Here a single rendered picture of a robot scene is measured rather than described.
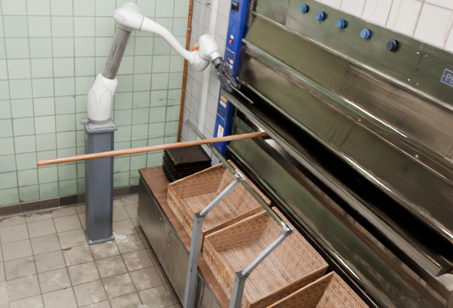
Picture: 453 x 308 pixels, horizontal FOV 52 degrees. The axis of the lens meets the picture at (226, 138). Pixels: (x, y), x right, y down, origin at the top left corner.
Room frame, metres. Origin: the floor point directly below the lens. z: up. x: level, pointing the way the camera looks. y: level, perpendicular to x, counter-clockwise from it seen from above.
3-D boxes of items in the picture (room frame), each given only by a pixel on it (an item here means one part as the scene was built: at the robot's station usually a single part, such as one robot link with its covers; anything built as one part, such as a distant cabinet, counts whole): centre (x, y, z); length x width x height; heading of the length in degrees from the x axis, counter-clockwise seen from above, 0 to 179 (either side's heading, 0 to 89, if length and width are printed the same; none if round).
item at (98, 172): (2.89, 0.90, 0.50); 0.21 x 0.21 x 1.00; 31
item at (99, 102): (2.90, 0.91, 1.17); 0.18 x 0.16 x 0.22; 11
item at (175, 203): (2.54, 0.01, 0.72); 0.56 x 0.49 x 0.28; 32
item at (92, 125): (2.88, 0.92, 1.03); 0.22 x 0.18 x 0.06; 121
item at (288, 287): (2.04, -0.30, 0.72); 0.56 x 0.49 x 0.28; 30
